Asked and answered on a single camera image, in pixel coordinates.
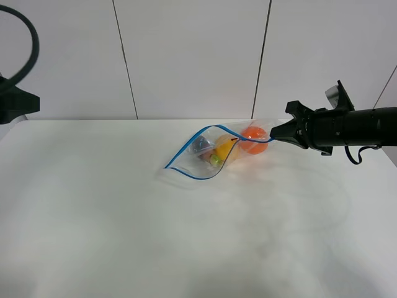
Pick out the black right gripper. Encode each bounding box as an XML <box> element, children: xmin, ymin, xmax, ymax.
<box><xmin>270</xmin><ymin>101</ymin><xmax>335</xmax><ymax>155</ymax></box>

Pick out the clear blue-zip file bag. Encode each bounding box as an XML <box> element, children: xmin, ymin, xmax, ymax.
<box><xmin>164</xmin><ymin>119</ymin><xmax>282</xmax><ymax>181</ymax></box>

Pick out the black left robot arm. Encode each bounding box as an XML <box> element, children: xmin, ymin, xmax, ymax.
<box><xmin>1</xmin><ymin>86</ymin><xmax>40</xmax><ymax>125</ymax></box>

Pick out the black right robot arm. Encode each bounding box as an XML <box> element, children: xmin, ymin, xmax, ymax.
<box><xmin>270</xmin><ymin>101</ymin><xmax>396</xmax><ymax>156</ymax></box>

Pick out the orange fruit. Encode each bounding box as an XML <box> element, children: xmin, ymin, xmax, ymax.
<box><xmin>239</xmin><ymin>125</ymin><xmax>269</xmax><ymax>155</ymax></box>

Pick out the yellow pear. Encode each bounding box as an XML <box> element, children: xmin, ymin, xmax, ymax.
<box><xmin>214</xmin><ymin>134</ymin><xmax>240</xmax><ymax>162</ymax></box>

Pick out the purple eggplant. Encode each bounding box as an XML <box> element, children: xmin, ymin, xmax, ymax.
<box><xmin>190</xmin><ymin>135</ymin><xmax>215</xmax><ymax>162</ymax></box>

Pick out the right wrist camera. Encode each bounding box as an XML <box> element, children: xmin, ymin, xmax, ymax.
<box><xmin>325</xmin><ymin>80</ymin><xmax>355</xmax><ymax>111</ymax></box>

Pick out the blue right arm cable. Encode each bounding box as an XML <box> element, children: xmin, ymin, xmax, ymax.
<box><xmin>346</xmin><ymin>144</ymin><xmax>382</xmax><ymax>165</ymax></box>

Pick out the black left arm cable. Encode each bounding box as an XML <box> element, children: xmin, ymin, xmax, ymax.
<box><xmin>0</xmin><ymin>5</ymin><xmax>40</xmax><ymax>86</ymax></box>

